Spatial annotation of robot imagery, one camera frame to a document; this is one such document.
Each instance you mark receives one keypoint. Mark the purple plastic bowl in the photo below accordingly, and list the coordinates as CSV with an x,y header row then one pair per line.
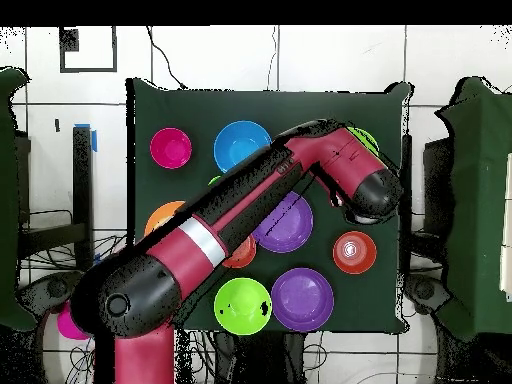
x,y
302,300
290,228

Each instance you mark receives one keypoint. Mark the green plastic bowl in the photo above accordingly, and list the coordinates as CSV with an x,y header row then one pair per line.
x,y
366,138
242,306

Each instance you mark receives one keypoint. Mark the large orange plastic bowl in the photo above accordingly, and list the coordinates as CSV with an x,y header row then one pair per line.
x,y
162,216

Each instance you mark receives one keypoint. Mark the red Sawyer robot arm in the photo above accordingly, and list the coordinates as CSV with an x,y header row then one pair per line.
x,y
224,224

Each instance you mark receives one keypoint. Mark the orange-red plastic bowl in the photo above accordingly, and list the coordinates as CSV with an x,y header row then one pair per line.
x,y
244,256
354,264

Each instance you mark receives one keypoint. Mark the dark green tablecloth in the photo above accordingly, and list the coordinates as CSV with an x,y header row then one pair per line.
x,y
280,108

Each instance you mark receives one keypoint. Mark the blue plastic bowl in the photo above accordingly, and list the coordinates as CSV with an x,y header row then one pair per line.
x,y
236,144

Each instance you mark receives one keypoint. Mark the green plastic cup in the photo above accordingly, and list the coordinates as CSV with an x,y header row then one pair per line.
x,y
213,180

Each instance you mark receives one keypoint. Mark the green cloth side table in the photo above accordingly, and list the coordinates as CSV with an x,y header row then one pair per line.
x,y
480,200
8,160

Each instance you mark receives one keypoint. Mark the pink plastic bowl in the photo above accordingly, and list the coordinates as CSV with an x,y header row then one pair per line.
x,y
170,148

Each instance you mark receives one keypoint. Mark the small black floor object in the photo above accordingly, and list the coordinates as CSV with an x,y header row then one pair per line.
x,y
57,125

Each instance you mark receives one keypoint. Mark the pink plastic cup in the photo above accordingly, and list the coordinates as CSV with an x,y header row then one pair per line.
x,y
66,326

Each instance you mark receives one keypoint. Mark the black pedestal foot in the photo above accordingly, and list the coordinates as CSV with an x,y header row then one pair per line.
x,y
48,288
424,290

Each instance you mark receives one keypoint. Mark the black post with blue tape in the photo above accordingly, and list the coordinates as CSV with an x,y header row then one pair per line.
x,y
82,176

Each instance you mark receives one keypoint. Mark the grey square floor frame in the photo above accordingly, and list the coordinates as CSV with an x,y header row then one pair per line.
x,y
88,70

